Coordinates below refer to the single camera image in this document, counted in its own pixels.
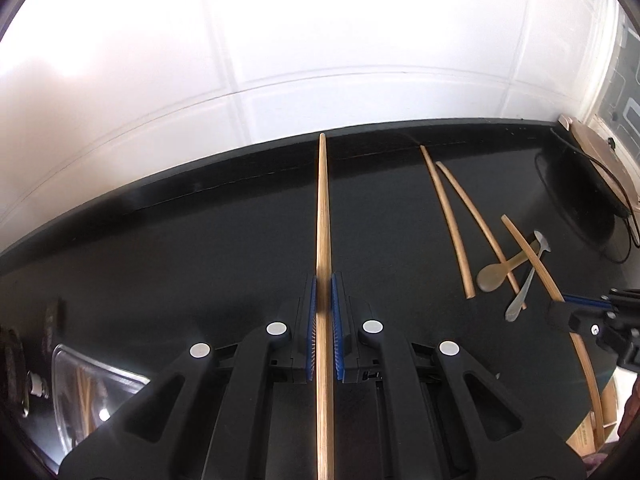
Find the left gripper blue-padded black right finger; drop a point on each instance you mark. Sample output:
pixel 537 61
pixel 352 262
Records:
pixel 441 414

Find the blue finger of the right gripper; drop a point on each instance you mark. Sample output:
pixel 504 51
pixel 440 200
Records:
pixel 587 302

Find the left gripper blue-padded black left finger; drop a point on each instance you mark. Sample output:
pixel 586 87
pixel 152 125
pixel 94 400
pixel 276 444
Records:
pixel 208 417

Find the long wooden chopstick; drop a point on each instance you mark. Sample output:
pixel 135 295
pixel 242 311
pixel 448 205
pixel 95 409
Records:
pixel 324 326

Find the person's hand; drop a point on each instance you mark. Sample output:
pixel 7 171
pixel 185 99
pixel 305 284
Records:
pixel 631 409

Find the silver metal spoon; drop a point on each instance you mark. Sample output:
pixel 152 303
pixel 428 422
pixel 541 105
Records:
pixel 517 304

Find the beige plastic spoon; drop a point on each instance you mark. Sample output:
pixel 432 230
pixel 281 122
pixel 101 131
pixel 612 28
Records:
pixel 492 276

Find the cardboard box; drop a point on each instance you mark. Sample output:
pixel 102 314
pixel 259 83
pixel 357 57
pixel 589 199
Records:
pixel 583 439

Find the round cutting board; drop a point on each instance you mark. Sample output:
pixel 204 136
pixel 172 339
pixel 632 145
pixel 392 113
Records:
pixel 614 175

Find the clear plastic container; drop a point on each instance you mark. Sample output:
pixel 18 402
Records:
pixel 86 393

